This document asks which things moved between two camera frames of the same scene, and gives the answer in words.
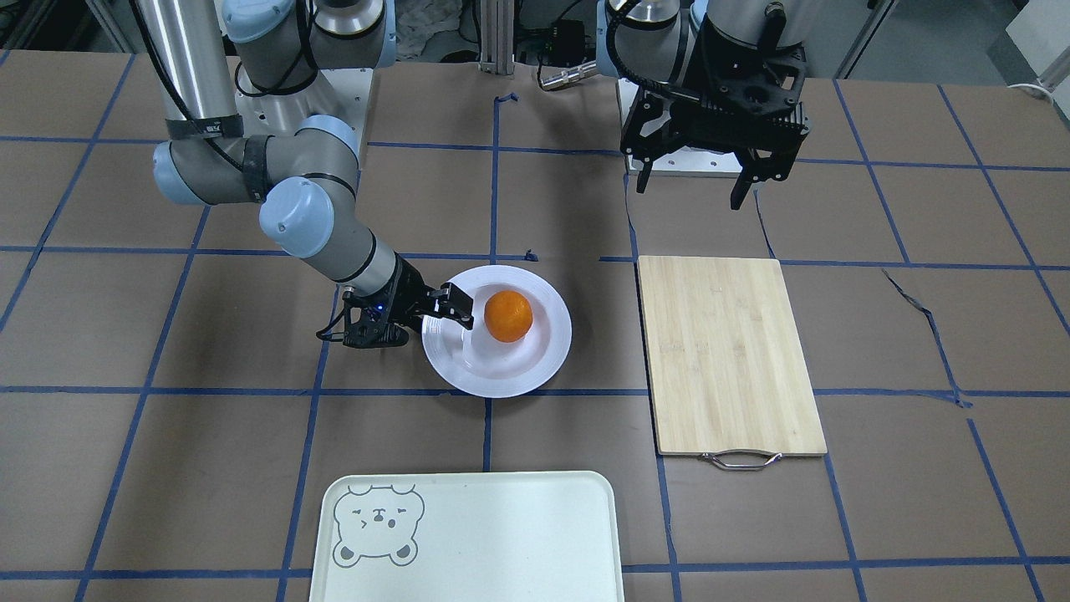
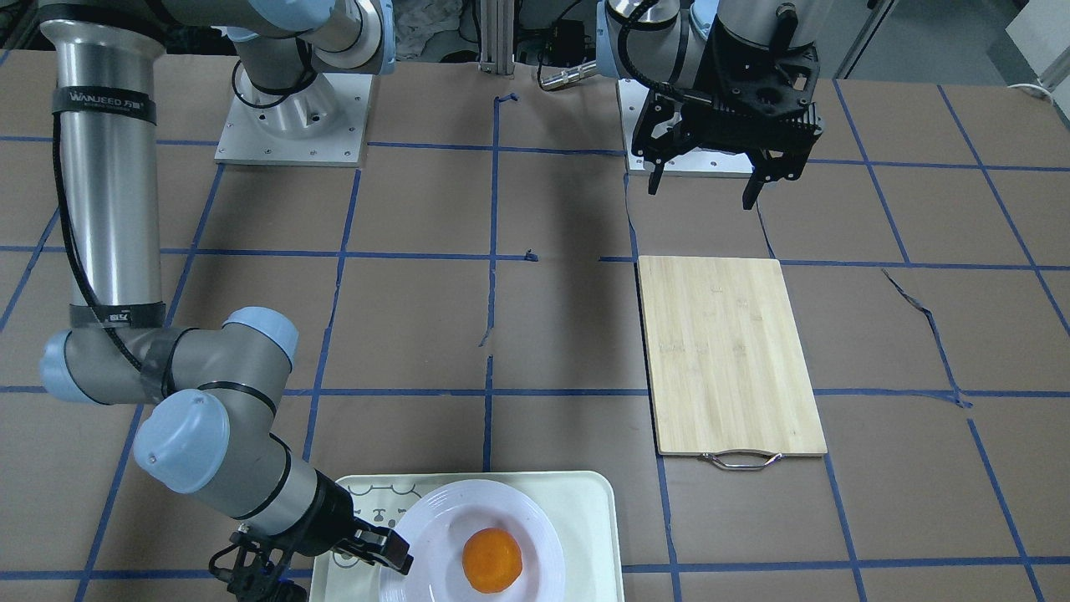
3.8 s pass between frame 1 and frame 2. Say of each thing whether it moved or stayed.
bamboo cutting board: stayed
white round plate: moved
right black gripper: moved
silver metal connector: stayed
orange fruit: moved
